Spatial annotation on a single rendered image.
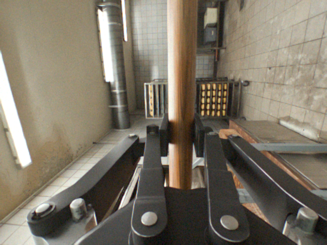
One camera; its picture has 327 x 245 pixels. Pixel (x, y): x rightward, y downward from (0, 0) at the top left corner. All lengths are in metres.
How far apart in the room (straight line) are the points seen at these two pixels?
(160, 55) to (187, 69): 5.06
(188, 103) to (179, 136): 0.04
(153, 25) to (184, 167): 5.28
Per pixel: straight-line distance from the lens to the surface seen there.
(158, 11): 5.49
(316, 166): 1.30
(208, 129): 0.18
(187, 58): 0.17
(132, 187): 1.74
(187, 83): 0.17
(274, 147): 1.31
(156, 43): 5.28
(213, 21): 4.74
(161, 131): 0.15
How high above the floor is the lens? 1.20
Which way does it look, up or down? 5 degrees up
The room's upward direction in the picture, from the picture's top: 90 degrees counter-clockwise
